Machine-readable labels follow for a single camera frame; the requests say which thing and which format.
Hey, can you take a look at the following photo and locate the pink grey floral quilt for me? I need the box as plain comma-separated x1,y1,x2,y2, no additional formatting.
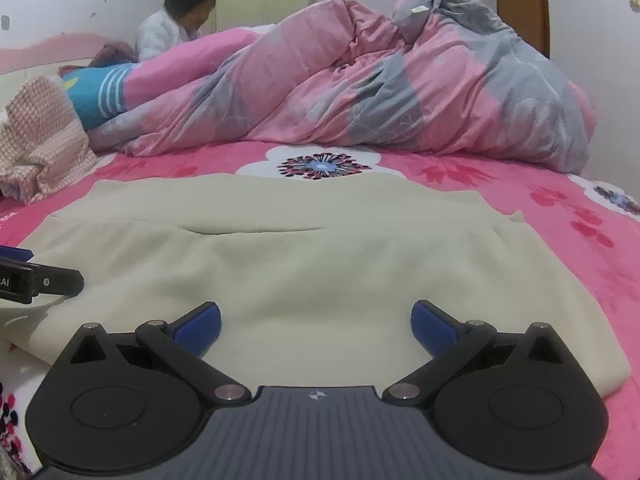
87,0,599,173

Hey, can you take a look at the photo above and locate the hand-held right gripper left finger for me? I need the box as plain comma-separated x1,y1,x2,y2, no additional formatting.
62,301,252,403

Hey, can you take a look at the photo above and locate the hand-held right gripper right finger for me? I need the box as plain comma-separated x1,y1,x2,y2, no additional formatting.
382,300,576,406

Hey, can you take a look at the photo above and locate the brown wooden door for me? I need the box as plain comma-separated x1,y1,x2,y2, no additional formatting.
494,0,552,58

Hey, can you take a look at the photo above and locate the pink white padded headboard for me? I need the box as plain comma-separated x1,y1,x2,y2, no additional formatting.
0,32,115,111

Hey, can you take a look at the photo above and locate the maroon cloth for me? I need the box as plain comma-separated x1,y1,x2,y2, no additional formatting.
87,41,137,68

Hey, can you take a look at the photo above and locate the beige zip jacket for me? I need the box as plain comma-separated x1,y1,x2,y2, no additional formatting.
0,172,632,396

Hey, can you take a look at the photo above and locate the beige white knitted blanket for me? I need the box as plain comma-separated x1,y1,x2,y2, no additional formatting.
0,75,99,204

